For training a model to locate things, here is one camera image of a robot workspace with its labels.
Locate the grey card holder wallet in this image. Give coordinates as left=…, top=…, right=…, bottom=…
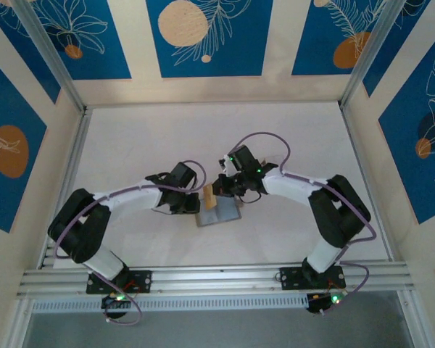
left=194, top=197, right=243, bottom=228

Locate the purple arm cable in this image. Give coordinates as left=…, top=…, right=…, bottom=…
left=54, top=160, right=207, bottom=326
left=227, top=132, right=377, bottom=316

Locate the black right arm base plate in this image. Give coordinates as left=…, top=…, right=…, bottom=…
left=279, top=266, right=346, bottom=291

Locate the black left controller board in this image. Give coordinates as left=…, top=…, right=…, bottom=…
left=101, top=293, right=131, bottom=320

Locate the aluminium side rail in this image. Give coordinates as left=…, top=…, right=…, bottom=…
left=38, top=108, right=94, bottom=269
left=339, top=104, right=394, bottom=262

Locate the aluminium frame post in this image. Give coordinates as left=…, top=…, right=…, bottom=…
left=12, top=0, right=88, bottom=113
left=339, top=0, right=403, bottom=109

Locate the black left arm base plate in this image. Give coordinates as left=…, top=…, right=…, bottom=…
left=86, top=270, right=153, bottom=294

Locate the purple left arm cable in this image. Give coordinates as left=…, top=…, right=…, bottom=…
left=54, top=160, right=207, bottom=326

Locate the black right controller board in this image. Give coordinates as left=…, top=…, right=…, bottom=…
left=306, top=289, right=349, bottom=315

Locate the aluminium front rail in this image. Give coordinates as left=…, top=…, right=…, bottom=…
left=16, top=261, right=416, bottom=299

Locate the white slotted cable duct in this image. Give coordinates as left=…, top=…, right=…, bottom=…
left=31, top=293, right=310, bottom=313

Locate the black controller board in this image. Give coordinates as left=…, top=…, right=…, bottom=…
left=306, top=289, right=349, bottom=315
left=101, top=293, right=131, bottom=320

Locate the small wooden block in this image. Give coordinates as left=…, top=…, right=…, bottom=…
left=203, top=183, right=218, bottom=210

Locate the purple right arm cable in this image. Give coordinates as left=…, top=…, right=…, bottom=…
left=227, top=132, right=377, bottom=316

